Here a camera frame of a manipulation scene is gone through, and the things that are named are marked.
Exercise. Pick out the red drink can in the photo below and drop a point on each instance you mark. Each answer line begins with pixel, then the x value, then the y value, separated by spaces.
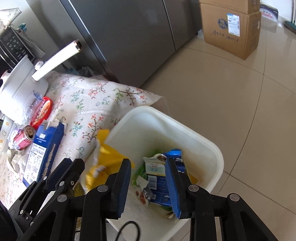
pixel 24 138

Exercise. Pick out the red instant noodle cup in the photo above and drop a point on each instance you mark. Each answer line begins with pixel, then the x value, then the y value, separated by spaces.
pixel 42 113

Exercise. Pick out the yellow wrapper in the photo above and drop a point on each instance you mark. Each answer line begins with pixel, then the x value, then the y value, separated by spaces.
pixel 106 162

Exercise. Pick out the blue white biscuit box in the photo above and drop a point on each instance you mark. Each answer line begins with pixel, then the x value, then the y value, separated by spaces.
pixel 43 151

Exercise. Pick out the white electric cooking pot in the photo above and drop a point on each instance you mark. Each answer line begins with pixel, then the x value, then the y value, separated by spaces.
pixel 26 82

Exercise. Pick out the blue white printed box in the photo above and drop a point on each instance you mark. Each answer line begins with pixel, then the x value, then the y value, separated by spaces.
pixel 269 12

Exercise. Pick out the upper cardboard box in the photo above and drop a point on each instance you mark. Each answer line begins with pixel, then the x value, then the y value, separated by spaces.
pixel 242 6

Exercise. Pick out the grey refrigerator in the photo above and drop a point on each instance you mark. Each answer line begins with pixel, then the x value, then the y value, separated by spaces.
pixel 126 41

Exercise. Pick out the white trash bin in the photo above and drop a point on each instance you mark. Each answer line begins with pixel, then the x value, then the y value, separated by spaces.
pixel 140 133

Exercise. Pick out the floral tablecloth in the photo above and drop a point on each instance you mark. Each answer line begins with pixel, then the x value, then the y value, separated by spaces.
pixel 87 105

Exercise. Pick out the black microwave oven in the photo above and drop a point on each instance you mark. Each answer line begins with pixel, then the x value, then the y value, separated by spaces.
pixel 13 48

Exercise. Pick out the yellow snack packet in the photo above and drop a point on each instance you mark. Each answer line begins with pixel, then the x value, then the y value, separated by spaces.
pixel 193 179

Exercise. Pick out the lower cardboard box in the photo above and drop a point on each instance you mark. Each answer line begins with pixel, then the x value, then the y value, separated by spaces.
pixel 235 32

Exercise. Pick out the small blue packet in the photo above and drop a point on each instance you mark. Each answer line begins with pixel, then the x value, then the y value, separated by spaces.
pixel 176 155

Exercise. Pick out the cardboard box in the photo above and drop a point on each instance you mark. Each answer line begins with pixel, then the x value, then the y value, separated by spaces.
pixel 235 32
pixel 242 6

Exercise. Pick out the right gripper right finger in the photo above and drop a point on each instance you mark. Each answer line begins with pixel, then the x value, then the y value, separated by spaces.
pixel 189 201

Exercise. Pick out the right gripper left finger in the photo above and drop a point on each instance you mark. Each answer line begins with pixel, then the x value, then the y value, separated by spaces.
pixel 57 221

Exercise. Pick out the white tissue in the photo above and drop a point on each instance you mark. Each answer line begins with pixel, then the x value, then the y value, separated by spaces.
pixel 16 160

